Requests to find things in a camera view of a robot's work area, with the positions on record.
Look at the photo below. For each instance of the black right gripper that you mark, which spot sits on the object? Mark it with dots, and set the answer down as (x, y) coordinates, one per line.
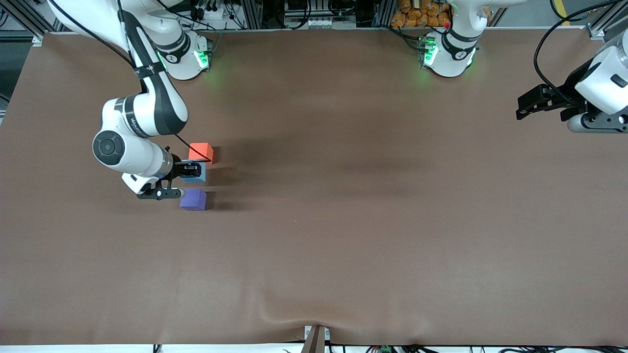
(180, 169)

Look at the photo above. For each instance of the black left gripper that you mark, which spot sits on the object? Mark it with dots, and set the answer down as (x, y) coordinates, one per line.
(565, 94)

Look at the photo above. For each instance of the blue foam block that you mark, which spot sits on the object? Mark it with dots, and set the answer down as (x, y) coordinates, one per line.
(198, 180)

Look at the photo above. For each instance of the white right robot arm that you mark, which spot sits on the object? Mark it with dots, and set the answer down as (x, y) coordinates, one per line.
(147, 113)

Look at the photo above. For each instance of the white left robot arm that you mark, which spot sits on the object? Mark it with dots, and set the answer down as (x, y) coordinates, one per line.
(603, 83)

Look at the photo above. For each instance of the orange foam block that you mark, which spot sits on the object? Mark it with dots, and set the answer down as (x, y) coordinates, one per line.
(200, 151)

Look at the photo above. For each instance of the purple foam block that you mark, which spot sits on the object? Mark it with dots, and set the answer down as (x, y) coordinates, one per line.
(193, 200)

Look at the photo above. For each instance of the white terminal block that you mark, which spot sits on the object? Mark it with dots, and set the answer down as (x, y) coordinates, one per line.
(321, 22)

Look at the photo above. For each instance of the brown table mat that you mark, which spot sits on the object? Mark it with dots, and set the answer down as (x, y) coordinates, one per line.
(314, 255)

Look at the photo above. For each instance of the orange packet pile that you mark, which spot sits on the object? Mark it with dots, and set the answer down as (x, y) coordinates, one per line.
(417, 12)

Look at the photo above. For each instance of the white power strip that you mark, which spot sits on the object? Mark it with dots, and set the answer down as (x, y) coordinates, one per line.
(208, 12)

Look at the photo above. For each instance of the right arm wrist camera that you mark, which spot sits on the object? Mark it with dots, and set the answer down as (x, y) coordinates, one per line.
(162, 193)

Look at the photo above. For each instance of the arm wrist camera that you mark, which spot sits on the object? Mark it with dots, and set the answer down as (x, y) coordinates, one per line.
(162, 193)
(596, 123)

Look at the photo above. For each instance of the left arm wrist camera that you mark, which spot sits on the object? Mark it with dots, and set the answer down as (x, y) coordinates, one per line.
(596, 123)

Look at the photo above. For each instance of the aluminium frame post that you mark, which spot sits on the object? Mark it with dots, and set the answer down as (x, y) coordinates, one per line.
(19, 17)
(251, 13)
(608, 19)

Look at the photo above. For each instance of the brown camera mount strut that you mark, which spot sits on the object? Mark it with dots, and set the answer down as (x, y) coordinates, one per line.
(315, 340)

